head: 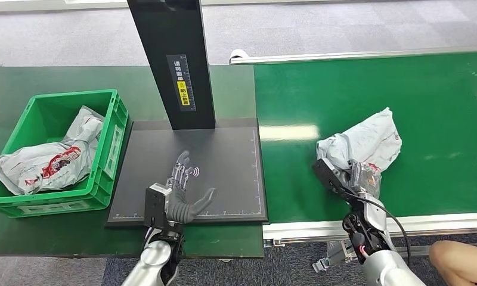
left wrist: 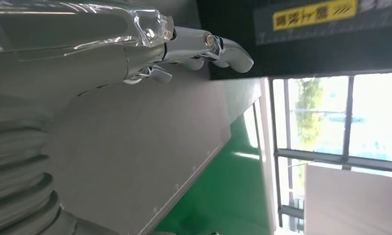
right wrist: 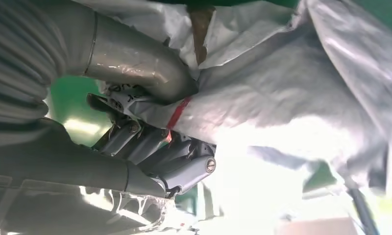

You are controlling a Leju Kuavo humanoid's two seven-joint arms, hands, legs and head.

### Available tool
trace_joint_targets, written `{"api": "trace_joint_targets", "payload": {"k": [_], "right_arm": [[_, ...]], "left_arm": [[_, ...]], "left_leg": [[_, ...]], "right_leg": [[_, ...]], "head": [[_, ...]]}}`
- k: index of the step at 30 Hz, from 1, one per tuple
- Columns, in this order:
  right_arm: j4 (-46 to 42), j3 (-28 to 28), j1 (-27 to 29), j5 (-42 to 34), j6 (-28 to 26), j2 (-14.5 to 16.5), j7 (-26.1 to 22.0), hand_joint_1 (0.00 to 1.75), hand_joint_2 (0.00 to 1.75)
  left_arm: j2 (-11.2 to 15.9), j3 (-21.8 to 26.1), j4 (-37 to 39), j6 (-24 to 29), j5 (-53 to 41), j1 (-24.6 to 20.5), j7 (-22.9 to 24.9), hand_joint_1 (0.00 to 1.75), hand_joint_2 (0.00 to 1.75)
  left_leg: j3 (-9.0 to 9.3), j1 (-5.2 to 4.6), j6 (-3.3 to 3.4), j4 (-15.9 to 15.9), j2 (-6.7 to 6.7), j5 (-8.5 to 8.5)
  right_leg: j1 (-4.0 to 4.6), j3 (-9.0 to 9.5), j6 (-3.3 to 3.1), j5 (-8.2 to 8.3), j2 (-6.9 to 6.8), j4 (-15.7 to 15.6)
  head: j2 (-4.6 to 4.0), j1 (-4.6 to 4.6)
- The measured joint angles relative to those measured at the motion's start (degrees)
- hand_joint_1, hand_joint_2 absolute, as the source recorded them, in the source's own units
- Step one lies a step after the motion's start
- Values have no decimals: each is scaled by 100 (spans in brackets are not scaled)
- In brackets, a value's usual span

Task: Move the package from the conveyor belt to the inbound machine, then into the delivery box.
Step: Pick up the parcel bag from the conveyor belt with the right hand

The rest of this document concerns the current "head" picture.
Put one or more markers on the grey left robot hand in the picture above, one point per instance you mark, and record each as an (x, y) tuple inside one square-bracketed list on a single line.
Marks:
[(183, 205)]

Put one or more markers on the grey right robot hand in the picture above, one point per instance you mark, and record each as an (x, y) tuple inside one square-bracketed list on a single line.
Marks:
[(363, 177)]

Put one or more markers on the grey mailer bag red stripe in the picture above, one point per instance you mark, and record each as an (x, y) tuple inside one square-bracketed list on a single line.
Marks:
[(365, 140)]

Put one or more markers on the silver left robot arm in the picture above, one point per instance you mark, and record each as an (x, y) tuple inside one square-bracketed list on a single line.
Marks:
[(155, 256)]

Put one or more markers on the green conveyor belt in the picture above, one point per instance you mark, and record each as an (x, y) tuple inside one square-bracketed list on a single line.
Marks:
[(361, 87)]

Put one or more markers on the green plastic crate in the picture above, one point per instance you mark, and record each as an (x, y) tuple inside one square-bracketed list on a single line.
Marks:
[(104, 158)]

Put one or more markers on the yellow and grey column label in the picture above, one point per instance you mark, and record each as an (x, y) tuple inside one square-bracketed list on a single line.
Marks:
[(182, 83)]

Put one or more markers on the person's knee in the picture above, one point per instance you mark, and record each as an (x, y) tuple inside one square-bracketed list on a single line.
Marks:
[(455, 262)]

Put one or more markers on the plain crumpled grey mailer bag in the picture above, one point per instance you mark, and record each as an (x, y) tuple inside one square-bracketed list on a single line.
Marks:
[(86, 124)]

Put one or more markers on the grey mailer bag red print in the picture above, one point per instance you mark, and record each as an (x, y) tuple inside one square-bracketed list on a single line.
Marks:
[(45, 167)]

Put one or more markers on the black scanner column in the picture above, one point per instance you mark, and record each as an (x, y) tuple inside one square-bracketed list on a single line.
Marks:
[(171, 39)]

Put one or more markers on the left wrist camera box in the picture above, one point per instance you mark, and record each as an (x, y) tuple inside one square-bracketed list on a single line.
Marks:
[(155, 205)]

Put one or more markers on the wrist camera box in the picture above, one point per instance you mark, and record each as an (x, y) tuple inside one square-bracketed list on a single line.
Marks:
[(155, 205), (329, 175)]

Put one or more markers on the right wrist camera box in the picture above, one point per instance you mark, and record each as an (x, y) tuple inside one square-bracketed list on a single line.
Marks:
[(329, 175)]

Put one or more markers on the black scanner base plate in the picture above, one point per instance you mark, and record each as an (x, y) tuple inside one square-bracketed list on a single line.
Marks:
[(222, 158)]

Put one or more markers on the grey conveyor support bracket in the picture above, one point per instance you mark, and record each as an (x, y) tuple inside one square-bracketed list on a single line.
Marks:
[(335, 256)]

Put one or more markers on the aluminium conveyor side rail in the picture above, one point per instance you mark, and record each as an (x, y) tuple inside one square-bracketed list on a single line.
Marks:
[(440, 225), (341, 56)]

